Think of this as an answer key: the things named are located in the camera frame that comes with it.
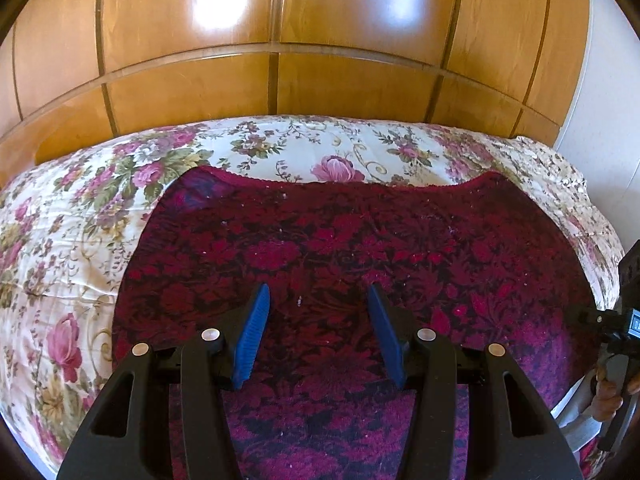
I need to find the red purple floral sweater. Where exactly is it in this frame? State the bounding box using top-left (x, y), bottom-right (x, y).
top-left (111, 166), bottom-right (602, 480)

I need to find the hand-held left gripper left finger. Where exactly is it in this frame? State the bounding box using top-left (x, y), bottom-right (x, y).
top-left (56, 283), bottom-right (272, 480)

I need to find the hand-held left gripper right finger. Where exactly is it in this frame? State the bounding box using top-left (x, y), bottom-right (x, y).
top-left (366, 284), bottom-right (585, 480)

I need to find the floral bedspread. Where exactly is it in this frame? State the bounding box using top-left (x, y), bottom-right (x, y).
top-left (0, 115), bottom-right (627, 480)

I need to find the person's right hand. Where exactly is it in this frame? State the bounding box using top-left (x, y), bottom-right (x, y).
top-left (589, 366), bottom-right (625, 427)

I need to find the white curved frame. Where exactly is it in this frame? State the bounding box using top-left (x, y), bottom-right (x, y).
top-left (549, 372), bottom-right (608, 453)

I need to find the wooden headboard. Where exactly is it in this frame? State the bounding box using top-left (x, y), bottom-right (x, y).
top-left (0, 0), bottom-right (597, 187)

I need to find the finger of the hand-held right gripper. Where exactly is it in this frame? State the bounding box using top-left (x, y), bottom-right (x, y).
top-left (575, 307), bottom-right (621, 337)

